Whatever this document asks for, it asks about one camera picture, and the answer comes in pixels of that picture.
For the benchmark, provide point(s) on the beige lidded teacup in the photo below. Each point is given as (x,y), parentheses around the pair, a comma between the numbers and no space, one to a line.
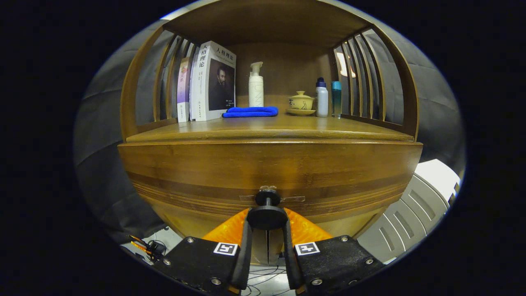
(301,102)

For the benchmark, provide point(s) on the teal transparent bottle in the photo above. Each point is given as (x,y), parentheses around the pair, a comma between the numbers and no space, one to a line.
(336,98)

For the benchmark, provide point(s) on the thin purple book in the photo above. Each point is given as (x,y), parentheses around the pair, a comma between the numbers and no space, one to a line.
(183,90)

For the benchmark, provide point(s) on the beige saucer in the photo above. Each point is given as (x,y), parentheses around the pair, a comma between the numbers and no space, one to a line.
(300,112)

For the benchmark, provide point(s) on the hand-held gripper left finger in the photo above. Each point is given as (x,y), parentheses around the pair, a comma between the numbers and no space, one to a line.
(242,255)

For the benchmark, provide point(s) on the white bottle with blue cap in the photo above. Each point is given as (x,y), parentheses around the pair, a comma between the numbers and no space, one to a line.
(322,100)

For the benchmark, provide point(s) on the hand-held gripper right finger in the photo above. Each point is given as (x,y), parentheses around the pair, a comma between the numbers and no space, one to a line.
(291,259)

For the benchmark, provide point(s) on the thin white book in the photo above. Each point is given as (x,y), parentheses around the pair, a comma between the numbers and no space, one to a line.
(193,82)

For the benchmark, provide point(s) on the wooden drawer with black knob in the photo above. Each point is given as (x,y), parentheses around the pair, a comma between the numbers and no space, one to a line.
(267,164)

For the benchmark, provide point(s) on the brown wooden cabinet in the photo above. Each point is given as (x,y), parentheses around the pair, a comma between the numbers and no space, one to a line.
(267,20)

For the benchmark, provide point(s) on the white grey appliance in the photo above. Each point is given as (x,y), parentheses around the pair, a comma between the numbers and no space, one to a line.
(411,213)

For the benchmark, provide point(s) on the white pump bottle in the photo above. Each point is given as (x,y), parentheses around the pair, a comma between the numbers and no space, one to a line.
(256,90)

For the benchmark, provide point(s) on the large white portrait book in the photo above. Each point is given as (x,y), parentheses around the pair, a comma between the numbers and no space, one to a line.
(218,82)

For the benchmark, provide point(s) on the blue folded cloth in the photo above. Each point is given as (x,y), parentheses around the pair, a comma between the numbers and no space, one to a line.
(250,112)

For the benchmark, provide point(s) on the wooden countertop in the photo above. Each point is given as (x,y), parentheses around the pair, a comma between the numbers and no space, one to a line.
(287,127)

